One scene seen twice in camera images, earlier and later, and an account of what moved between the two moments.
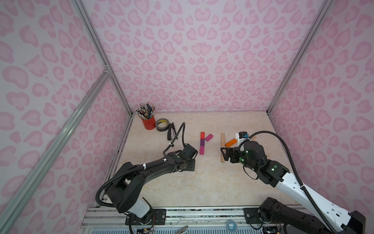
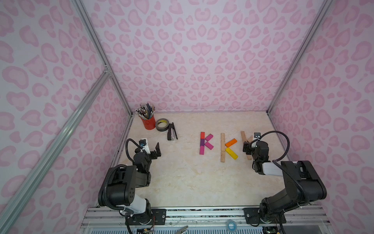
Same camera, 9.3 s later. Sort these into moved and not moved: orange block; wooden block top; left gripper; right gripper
Moved: left gripper; right gripper
Not moved: orange block; wooden block top
